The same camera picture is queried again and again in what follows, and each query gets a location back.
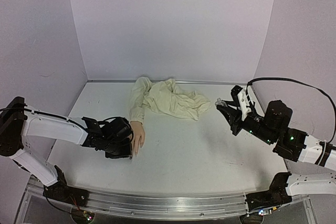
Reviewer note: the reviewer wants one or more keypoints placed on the cream cloth garment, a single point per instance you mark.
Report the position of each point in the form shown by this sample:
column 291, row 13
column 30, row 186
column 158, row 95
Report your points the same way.
column 165, row 97

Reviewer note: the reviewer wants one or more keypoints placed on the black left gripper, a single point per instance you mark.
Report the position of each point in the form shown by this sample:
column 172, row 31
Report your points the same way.
column 127, row 153

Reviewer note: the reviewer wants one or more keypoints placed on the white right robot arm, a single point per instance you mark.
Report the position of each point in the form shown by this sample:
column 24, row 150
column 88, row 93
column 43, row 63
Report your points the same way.
column 291, row 144

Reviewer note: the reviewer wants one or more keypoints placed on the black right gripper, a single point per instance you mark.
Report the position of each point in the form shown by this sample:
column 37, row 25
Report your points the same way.
column 237, row 116

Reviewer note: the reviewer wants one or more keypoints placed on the clear glitter nail polish bottle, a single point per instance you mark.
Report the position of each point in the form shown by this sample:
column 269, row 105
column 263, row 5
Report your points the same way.
column 220, row 102

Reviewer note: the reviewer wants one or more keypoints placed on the mannequin hand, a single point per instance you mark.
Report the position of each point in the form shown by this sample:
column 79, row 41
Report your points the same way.
column 138, row 136

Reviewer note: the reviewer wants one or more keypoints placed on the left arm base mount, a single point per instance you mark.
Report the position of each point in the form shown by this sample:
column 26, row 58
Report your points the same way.
column 62, row 192

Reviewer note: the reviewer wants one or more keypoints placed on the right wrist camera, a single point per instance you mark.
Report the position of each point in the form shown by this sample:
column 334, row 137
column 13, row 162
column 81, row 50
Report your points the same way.
column 243, row 101

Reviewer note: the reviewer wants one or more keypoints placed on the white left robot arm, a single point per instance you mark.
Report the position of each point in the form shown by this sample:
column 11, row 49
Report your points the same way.
column 19, row 121

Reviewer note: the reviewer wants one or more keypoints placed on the aluminium front rail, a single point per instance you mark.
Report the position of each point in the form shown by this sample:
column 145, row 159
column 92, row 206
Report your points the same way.
column 173, row 208

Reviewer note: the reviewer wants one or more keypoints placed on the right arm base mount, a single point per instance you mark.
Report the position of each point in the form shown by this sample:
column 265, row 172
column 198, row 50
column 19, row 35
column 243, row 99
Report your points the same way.
column 275, row 196

